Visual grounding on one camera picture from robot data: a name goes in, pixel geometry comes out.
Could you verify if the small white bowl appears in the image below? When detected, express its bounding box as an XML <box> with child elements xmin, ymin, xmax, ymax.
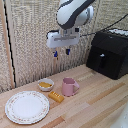
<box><xmin>37</xmin><ymin>78</ymin><xmax>55</xmax><ymax>92</ymax></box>

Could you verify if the pink mug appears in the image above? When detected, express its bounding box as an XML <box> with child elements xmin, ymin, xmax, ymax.
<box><xmin>61</xmin><ymin>77</ymin><xmax>81</xmax><ymax>98</ymax></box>

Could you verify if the black box appliance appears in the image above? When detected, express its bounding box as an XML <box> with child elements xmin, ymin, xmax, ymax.
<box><xmin>85</xmin><ymin>28</ymin><xmax>128</xmax><ymax>81</ymax></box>

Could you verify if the white floral-rimmed plate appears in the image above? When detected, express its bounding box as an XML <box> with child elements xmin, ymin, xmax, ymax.
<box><xmin>4</xmin><ymin>90</ymin><xmax>51</xmax><ymax>125</ymax></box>

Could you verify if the black cable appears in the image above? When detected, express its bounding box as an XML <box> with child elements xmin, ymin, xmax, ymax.
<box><xmin>80</xmin><ymin>13</ymin><xmax>128</xmax><ymax>37</ymax></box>

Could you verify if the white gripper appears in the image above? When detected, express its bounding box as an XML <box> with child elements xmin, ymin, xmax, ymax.
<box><xmin>45</xmin><ymin>28</ymin><xmax>81</xmax><ymax>60</ymax></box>

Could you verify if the yellow food in bowl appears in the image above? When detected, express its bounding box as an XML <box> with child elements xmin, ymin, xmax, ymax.
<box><xmin>39</xmin><ymin>81</ymin><xmax>53</xmax><ymax>89</ymax></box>

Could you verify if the yellow butter block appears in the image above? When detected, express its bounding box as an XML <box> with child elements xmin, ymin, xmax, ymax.
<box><xmin>48</xmin><ymin>90</ymin><xmax>65</xmax><ymax>104</ymax></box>

